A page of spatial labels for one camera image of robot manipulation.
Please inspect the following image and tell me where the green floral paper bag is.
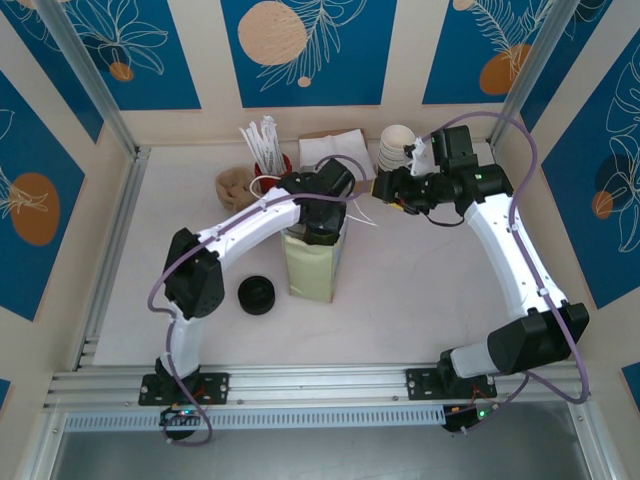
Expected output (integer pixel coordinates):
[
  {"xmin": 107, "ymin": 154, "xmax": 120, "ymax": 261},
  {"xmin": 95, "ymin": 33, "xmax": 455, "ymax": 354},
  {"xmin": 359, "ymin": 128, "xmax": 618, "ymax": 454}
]
[{"xmin": 248, "ymin": 173, "xmax": 380, "ymax": 304}]

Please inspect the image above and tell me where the brown cup sleeve pile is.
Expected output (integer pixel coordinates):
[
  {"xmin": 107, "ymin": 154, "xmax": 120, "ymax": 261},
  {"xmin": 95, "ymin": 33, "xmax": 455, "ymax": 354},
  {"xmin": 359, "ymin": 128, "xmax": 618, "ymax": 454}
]
[{"xmin": 215, "ymin": 167, "xmax": 264, "ymax": 211}]

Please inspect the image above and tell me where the red straw holder cup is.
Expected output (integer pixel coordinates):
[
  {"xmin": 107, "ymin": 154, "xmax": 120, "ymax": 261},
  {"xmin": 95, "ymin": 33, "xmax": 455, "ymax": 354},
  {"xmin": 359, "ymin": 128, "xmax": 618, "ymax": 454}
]
[{"xmin": 253, "ymin": 153, "xmax": 294, "ymax": 194}]

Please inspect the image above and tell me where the white paper wrapped straw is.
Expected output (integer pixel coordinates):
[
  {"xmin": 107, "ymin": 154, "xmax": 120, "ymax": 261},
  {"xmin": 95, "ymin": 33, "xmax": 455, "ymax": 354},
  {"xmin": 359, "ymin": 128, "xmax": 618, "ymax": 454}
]
[
  {"xmin": 247, "ymin": 121, "xmax": 275, "ymax": 174},
  {"xmin": 258, "ymin": 116, "xmax": 279, "ymax": 174},
  {"xmin": 240, "ymin": 127, "xmax": 271, "ymax": 174},
  {"xmin": 267, "ymin": 115, "xmax": 285, "ymax": 171}
]

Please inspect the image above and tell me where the black round lid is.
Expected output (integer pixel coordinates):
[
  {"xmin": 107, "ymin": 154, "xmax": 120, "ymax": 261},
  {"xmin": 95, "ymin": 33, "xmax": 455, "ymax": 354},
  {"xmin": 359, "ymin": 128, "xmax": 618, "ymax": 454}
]
[{"xmin": 237, "ymin": 274, "xmax": 278, "ymax": 316}]

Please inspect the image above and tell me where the small circuit board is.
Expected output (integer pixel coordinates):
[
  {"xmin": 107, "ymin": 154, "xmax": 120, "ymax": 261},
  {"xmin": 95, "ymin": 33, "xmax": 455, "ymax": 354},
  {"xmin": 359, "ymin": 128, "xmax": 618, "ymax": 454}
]
[
  {"xmin": 159, "ymin": 407, "xmax": 201, "ymax": 434},
  {"xmin": 443, "ymin": 403, "xmax": 494, "ymax": 435}
]

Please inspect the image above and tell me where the thin black right gripper cable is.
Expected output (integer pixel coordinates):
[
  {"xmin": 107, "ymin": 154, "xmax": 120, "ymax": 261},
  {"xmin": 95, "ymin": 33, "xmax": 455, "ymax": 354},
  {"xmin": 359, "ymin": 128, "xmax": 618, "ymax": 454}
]
[{"xmin": 423, "ymin": 209, "xmax": 470, "ymax": 229}]

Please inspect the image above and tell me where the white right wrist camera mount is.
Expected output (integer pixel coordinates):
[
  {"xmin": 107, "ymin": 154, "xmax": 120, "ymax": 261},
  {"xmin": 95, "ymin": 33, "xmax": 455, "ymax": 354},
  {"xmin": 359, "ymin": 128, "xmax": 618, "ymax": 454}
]
[{"xmin": 403, "ymin": 138, "xmax": 432, "ymax": 176}]

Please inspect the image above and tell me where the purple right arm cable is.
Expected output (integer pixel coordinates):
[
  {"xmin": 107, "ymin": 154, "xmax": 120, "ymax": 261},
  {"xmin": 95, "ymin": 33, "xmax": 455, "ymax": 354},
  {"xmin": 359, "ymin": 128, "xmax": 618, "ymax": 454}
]
[{"xmin": 417, "ymin": 110, "xmax": 591, "ymax": 439}]

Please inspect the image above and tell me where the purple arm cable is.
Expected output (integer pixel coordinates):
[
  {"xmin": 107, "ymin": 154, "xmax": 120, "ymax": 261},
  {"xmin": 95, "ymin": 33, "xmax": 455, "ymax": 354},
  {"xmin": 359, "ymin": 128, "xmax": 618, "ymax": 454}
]
[
  {"xmin": 417, "ymin": 110, "xmax": 591, "ymax": 439},
  {"xmin": 145, "ymin": 155, "xmax": 379, "ymax": 446}
]

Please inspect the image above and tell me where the aluminium frame post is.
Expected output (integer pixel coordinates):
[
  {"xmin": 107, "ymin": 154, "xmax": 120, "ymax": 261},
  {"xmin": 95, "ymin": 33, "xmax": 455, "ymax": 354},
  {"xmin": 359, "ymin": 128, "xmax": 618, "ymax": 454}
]
[
  {"xmin": 34, "ymin": 0, "xmax": 151, "ymax": 161},
  {"xmin": 487, "ymin": 0, "xmax": 576, "ymax": 146}
]

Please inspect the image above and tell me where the wide aluminium base rail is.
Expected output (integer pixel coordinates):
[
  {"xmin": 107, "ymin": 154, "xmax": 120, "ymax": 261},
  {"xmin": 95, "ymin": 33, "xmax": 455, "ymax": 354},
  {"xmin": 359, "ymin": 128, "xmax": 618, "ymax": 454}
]
[{"xmin": 47, "ymin": 362, "xmax": 594, "ymax": 411}]

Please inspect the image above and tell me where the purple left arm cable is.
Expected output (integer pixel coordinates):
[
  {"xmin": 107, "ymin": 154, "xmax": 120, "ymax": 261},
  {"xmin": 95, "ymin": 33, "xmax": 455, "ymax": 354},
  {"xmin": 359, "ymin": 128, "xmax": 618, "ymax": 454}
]
[{"xmin": 145, "ymin": 155, "xmax": 379, "ymax": 446}]

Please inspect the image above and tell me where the grey slotted cable duct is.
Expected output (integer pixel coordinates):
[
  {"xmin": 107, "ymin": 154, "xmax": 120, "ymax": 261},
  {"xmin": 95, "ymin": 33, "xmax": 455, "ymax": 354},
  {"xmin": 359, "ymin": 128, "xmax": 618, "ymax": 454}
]
[{"xmin": 62, "ymin": 405, "xmax": 449, "ymax": 432}]

